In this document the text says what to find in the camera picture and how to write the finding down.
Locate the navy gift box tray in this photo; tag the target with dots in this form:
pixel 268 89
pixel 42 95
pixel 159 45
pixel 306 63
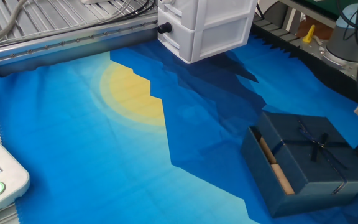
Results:
pixel 259 174

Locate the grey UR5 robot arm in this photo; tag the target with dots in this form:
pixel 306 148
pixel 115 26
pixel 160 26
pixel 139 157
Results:
pixel 346 43

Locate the small kraft cardboard box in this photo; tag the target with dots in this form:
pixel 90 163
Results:
pixel 267 151
pixel 283 180

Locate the yellow plastic clip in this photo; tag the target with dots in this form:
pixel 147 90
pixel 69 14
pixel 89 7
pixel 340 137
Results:
pixel 309 34

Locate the white plastic drawer unit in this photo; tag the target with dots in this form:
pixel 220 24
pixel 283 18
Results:
pixel 213 28

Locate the black round knob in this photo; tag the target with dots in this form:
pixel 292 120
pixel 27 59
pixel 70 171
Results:
pixel 164 27

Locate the blue mountain print tablecloth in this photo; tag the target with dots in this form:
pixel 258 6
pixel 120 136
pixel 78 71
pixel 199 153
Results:
pixel 73 140

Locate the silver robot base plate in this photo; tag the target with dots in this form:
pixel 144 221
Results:
pixel 337 67

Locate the aluminium table edge rail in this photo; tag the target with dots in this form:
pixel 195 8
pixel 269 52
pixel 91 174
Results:
pixel 73 46

